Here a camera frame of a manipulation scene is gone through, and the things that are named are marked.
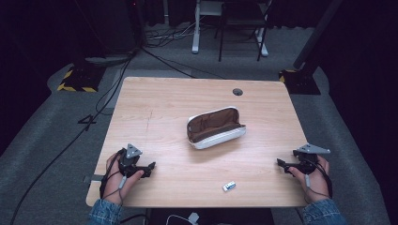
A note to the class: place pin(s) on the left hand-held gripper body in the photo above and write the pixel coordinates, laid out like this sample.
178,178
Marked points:
128,164

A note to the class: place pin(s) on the white eraser blue sleeve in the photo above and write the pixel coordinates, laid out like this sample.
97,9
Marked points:
229,186

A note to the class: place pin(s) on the white plug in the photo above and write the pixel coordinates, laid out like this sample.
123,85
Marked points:
193,217

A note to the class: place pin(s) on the black stand base striped tape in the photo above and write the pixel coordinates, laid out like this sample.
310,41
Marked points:
82,78
300,82

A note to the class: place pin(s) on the dark slanted stand pole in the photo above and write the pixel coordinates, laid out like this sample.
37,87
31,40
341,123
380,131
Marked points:
316,34

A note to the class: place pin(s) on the white pencil case brown lining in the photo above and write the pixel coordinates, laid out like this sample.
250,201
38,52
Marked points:
216,126

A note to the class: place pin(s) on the person's left hand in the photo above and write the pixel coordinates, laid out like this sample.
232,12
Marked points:
114,182

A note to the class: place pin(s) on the person's right hand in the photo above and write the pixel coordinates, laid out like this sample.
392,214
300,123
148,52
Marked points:
316,184

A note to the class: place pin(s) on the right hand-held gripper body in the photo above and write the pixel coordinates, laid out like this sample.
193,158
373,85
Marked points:
308,162

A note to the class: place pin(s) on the black metal chair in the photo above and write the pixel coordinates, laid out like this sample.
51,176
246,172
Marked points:
242,18

